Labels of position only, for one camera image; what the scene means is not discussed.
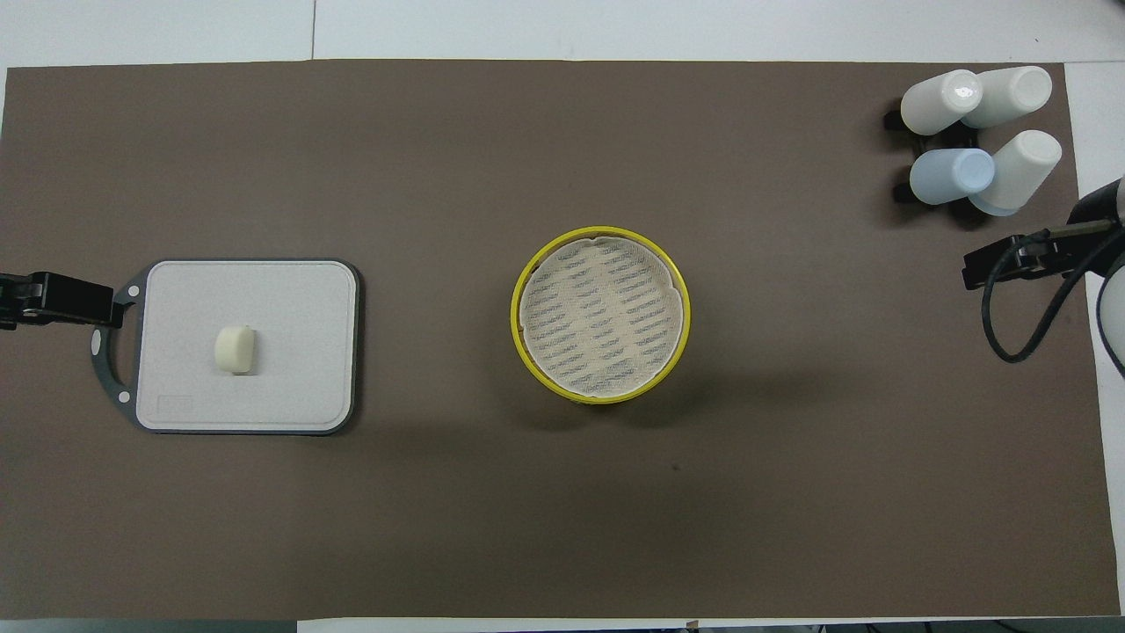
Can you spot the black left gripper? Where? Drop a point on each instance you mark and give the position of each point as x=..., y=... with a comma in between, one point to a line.
x=70, y=299

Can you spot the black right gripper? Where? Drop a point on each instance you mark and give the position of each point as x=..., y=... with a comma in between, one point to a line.
x=1011, y=259

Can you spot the white steamed bun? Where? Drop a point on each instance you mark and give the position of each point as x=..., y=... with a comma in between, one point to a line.
x=234, y=350

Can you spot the yellow steamer basket with liner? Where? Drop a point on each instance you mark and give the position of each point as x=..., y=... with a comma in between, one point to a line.
x=600, y=315

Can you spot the bamboo steamer basket yellow rim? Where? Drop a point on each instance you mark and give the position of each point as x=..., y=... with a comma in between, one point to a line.
x=584, y=400

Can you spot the white bottle bottom right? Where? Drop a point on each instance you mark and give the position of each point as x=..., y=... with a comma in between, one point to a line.
x=1019, y=171

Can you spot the white bottle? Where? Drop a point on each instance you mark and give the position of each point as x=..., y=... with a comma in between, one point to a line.
x=1011, y=95
x=1019, y=171
x=932, y=105

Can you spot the pale blue bottle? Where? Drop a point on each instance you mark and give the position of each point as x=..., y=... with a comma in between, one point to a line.
x=949, y=176

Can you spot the black cup rack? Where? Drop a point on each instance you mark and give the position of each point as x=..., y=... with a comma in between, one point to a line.
x=900, y=192

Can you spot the white bottle top right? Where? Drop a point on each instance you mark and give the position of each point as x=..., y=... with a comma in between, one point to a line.
x=1011, y=95

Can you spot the white bottle top left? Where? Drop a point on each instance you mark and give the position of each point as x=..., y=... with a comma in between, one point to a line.
x=932, y=105

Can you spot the brown table mat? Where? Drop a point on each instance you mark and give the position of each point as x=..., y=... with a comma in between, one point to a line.
x=439, y=527

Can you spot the white cutting board grey frame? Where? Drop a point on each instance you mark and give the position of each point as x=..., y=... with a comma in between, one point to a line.
x=290, y=352

